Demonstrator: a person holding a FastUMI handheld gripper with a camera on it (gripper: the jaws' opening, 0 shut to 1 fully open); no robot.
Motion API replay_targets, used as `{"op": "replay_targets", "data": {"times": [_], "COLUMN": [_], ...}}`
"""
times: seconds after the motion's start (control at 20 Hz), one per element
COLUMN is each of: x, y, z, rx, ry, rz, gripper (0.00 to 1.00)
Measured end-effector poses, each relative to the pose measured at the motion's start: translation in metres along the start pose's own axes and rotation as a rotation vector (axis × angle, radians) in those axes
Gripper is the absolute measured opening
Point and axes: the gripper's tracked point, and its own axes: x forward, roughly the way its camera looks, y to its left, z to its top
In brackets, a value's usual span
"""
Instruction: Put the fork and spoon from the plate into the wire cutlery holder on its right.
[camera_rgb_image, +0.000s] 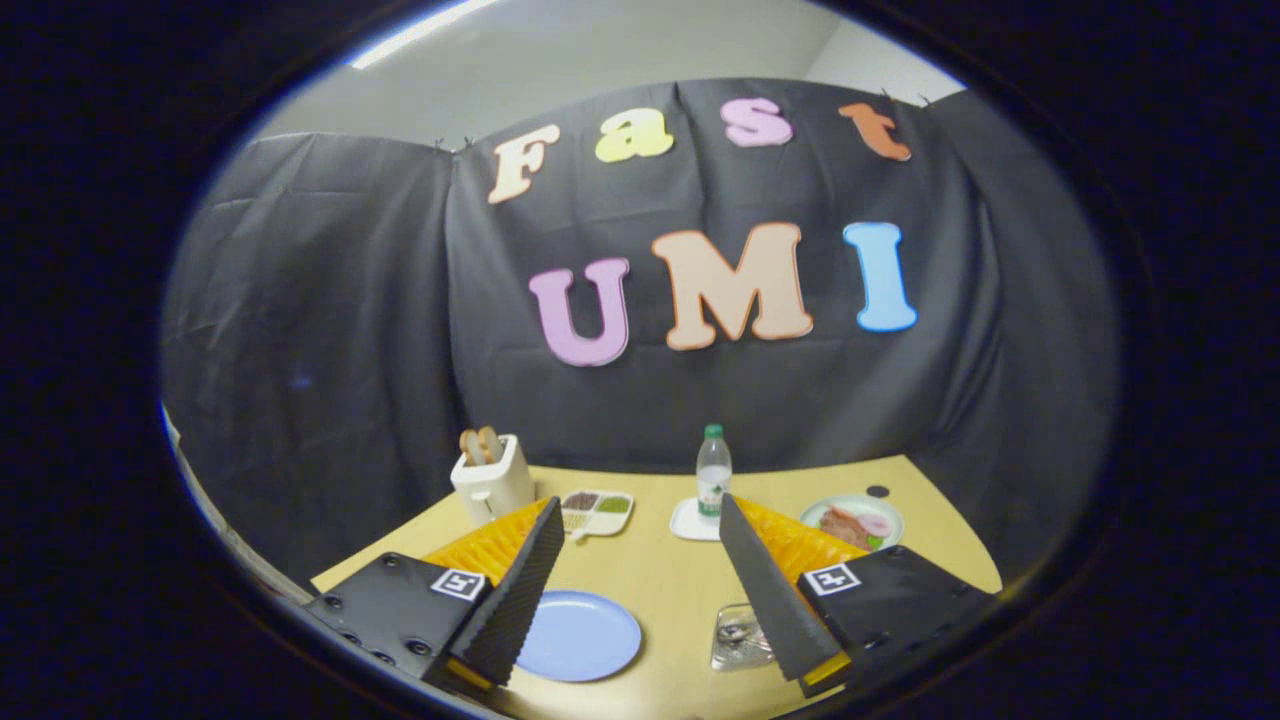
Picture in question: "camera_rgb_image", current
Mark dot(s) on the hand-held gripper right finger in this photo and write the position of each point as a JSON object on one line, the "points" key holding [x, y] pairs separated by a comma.
{"points": [[765, 590]]}

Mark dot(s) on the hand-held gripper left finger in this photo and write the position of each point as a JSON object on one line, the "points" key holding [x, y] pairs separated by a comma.
{"points": [[525, 590]]}

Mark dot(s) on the blue plate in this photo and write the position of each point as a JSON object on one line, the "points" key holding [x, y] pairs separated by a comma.
{"points": [[585, 640]]}

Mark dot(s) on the white coaster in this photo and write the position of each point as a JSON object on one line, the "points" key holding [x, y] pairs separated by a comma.
{"points": [[685, 525]]}

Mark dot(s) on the white toaster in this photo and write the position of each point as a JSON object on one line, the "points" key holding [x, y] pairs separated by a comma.
{"points": [[495, 490]]}

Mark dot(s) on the white divided grain dish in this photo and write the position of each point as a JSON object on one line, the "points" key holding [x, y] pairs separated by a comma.
{"points": [[598, 510]]}

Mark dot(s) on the white plate of meat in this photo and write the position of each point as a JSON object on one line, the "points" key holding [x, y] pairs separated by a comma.
{"points": [[850, 522]]}

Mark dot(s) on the clear water bottle green cap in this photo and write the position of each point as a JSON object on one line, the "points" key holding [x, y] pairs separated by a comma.
{"points": [[713, 480]]}

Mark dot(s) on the toast slice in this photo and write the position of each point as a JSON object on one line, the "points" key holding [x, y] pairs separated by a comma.
{"points": [[490, 444], [470, 447]]}

